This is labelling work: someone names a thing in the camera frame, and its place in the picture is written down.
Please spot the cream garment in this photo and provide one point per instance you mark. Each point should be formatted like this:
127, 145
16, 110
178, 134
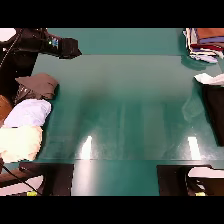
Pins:
20, 143

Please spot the brown garment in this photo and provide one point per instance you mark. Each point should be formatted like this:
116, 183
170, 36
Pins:
36, 86

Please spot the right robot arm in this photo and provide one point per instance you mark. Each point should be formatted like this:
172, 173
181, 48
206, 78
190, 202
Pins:
205, 173

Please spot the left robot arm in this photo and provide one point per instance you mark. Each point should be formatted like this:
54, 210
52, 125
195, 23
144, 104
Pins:
20, 53

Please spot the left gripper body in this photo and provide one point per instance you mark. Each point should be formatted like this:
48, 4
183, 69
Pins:
69, 48

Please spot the black garment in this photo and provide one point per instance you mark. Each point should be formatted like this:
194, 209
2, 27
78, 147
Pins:
215, 113

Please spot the blue folded garment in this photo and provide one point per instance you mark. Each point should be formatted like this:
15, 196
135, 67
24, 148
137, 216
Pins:
213, 40

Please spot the light blue garment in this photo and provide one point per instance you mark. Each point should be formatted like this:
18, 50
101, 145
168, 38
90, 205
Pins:
30, 112

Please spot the red folded garment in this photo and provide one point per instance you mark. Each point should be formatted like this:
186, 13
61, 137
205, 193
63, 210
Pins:
206, 46

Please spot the pale folded garment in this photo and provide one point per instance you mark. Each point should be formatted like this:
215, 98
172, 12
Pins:
203, 57

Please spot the orange-brown folded garment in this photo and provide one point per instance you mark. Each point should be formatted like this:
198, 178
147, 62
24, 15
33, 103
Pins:
210, 32

